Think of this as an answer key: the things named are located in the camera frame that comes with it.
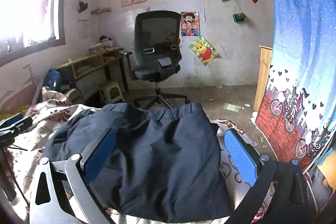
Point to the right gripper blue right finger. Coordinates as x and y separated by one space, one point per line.
243 156

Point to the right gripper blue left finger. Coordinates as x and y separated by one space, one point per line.
96 154

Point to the navy blue padded jacket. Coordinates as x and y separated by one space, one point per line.
164 165

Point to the floral cream red bedspread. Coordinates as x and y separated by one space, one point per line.
56 110

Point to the blue backpack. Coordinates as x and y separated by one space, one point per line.
52 79

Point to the green plastic stool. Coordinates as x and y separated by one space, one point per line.
110 92

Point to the blue printed curtain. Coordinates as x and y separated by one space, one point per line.
297 112

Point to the wooden desk with shelf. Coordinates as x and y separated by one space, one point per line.
73 71

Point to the Winnie the Pooh poster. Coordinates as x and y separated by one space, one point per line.
204 51

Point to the black mesh office chair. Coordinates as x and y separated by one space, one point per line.
157 53

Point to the anime cartoon poster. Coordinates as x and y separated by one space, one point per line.
190 24

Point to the green hanging wall pouch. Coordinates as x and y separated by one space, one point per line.
239 17

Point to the window with brown frame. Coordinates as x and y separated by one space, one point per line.
30 26

